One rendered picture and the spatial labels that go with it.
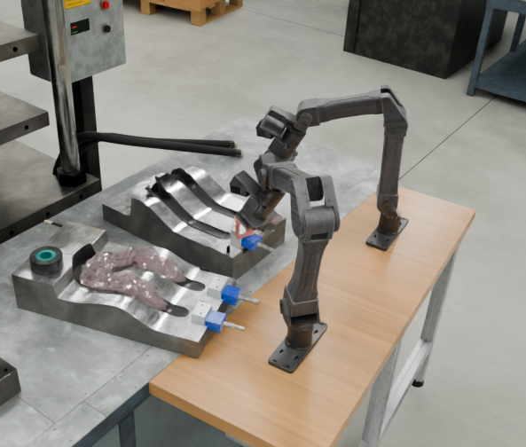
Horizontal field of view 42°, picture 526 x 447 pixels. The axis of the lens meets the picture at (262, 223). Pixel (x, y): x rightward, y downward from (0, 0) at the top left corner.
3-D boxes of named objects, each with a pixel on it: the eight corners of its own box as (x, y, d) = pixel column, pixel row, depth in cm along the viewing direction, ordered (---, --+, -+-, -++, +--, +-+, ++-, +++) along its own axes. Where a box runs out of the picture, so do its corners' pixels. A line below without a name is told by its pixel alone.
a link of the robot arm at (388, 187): (375, 213, 209) (386, 113, 191) (375, 201, 214) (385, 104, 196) (396, 215, 208) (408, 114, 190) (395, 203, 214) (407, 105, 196)
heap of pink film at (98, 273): (190, 274, 183) (190, 250, 179) (161, 316, 169) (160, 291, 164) (103, 252, 189) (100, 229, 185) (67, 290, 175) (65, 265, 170)
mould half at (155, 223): (284, 242, 208) (287, 204, 201) (231, 284, 190) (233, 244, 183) (160, 186, 231) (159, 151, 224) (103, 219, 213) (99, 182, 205)
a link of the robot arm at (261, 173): (245, 171, 183) (251, 141, 173) (275, 168, 185) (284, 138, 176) (255, 206, 177) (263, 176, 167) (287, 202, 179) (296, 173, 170)
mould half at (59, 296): (235, 294, 186) (237, 262, 180) (198, 358, 165) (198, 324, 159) (71, 253, 198) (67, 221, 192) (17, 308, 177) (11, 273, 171)
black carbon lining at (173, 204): (257, 224, 203) (259, 197, 198) (223, 248, 192) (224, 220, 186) (168, 184, 219) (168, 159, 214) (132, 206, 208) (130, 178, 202)
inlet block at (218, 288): (261, 304, 179) (263, 287, 176) (255, 316, 175) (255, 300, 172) (214, 292, 182) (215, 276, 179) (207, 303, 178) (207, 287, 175)
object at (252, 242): (278, 255, 188) (280, 239, 185) (269, 263, 184) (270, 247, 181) (240, 239, 194) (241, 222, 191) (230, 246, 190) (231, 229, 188)
